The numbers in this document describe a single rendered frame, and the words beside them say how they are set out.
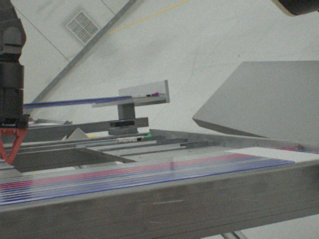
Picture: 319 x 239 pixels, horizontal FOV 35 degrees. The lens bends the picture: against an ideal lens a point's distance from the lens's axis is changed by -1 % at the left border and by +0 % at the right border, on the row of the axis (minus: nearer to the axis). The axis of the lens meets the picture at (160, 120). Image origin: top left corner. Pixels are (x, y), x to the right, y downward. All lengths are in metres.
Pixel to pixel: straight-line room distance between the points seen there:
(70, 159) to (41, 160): 0.07
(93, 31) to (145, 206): 8.57
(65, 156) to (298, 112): 0.53
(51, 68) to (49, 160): 7.63
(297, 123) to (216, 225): 0.57
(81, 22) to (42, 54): 0.91
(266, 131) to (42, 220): 0.74
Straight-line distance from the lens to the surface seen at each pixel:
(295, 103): 1.15
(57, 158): 1.18
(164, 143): 1.04
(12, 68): 1.05
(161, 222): 0.52
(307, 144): 0.75
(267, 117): 1.18
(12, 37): 1.05
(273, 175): 0.58
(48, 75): 8.76
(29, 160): 1.16
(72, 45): 8.90
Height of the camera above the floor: 1.12
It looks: 18 degrees down
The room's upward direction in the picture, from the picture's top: 44 degrees counter-clockwise
